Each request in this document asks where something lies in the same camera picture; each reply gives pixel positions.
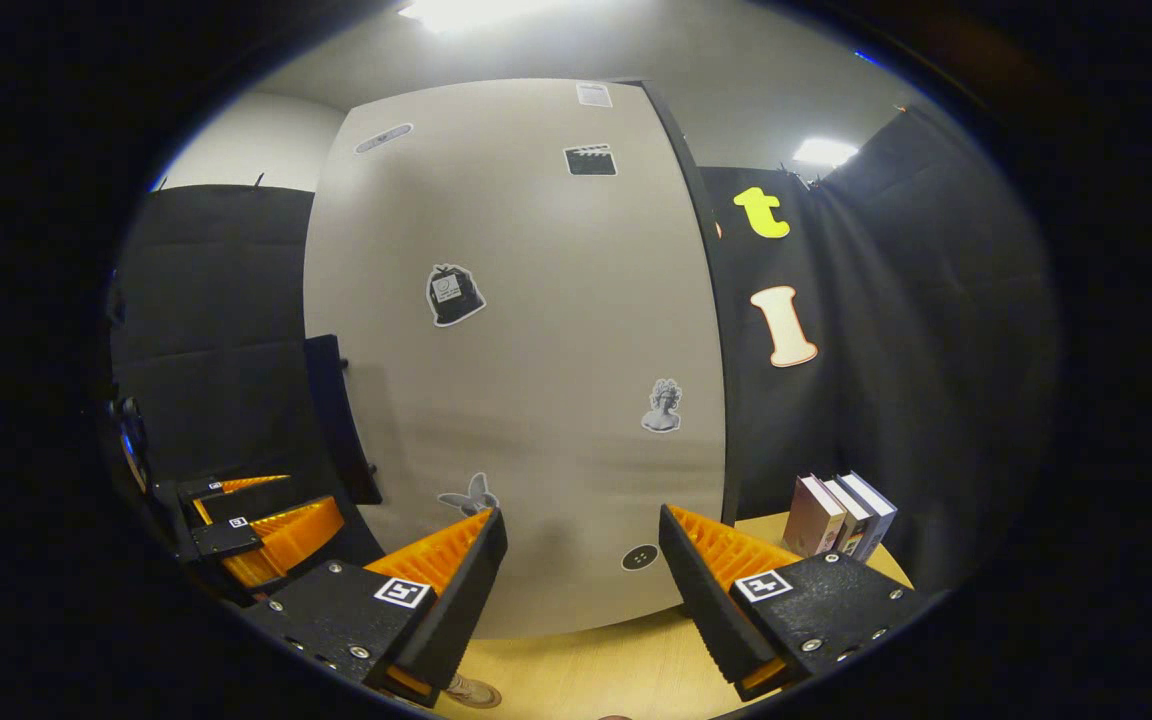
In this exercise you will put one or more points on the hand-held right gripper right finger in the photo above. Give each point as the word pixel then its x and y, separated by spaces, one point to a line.
pixel 701 610

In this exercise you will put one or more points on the long ceiling light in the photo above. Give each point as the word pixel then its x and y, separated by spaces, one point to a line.
pixel 824 152
pixel 476 12

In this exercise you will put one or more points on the round brown coaster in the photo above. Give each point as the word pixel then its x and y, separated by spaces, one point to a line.
pixel 474 692

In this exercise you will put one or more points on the pink book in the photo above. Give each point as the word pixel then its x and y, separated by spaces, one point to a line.
pixel 811 520

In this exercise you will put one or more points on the black backdrop cloth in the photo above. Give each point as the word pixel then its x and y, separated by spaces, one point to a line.
pixel 936 350

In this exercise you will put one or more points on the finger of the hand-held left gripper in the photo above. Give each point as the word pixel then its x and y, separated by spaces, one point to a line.
pixel 256 500
pixel 226 540

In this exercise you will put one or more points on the beige and black book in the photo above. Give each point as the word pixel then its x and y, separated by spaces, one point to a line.
pixel 851 525

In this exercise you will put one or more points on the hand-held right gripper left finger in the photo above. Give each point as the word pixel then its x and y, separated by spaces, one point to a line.
pixel 461 610

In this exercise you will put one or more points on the beige cabinet door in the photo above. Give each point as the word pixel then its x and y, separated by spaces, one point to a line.
pixel 536 350

